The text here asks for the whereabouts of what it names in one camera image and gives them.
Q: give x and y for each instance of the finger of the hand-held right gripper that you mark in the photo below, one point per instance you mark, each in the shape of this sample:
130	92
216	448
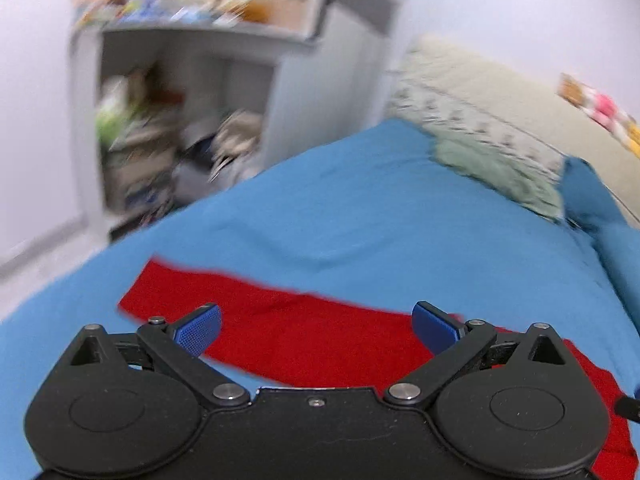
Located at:
629	407

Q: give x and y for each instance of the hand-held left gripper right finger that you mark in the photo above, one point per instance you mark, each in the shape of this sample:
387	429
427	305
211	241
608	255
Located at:
436	331

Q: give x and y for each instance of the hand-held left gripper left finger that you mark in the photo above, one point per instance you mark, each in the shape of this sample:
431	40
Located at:
199	331

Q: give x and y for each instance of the red garment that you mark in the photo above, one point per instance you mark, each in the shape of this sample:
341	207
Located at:
325	332

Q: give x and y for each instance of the blue bed sheet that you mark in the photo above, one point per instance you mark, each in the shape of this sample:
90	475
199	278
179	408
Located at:
350	210

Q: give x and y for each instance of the blue pillow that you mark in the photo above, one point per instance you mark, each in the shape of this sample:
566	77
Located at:
616	242

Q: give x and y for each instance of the green cloth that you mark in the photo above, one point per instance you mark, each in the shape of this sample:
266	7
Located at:
500	175

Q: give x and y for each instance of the pile of shelf clutter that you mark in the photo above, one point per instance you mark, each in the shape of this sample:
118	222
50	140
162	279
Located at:
165	155

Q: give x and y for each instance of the cream floral pillow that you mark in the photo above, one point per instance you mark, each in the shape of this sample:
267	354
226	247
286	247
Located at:
465	110

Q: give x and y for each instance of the beige padded headboard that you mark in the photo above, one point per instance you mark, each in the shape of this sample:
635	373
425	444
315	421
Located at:
540	110

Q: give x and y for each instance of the grey shelf unit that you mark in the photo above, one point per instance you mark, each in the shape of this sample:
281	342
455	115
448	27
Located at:
300	90

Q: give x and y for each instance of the colourful plush toys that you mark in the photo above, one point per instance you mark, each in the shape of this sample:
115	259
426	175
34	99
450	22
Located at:
602	107

